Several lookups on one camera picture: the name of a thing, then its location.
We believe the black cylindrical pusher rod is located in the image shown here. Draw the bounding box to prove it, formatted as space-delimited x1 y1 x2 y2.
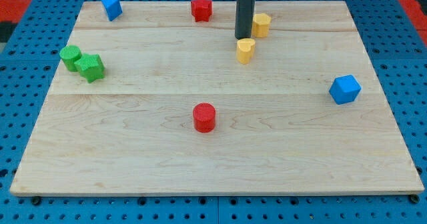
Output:
234 0 256 40

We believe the yellow hexagon block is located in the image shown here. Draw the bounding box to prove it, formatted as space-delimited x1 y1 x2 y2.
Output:
252 13 272 38

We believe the yellow heart block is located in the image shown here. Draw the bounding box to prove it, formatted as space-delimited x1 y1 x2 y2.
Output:
236 38 256 65

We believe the red star block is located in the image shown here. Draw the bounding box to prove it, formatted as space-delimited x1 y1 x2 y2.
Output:
190 0 212 22

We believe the red cylinder block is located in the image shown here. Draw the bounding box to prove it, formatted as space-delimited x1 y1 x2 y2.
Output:
193 103 216 133

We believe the blue cube block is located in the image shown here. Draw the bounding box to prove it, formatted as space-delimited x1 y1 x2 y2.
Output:
329 75 362 105

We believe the blue triangle block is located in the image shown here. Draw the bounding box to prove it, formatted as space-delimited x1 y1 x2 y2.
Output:
101 0 123 21

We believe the wooden board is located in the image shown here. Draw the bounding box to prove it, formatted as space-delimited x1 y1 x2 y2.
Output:
10 1 424 197

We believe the green star block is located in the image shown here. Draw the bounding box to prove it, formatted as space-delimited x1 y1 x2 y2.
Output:
75 53 105 83

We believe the green cylinder block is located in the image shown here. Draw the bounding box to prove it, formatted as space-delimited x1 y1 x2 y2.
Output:
59 45 82 72

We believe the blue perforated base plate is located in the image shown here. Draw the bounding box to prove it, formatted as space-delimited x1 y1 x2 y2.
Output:
1 0 426 223

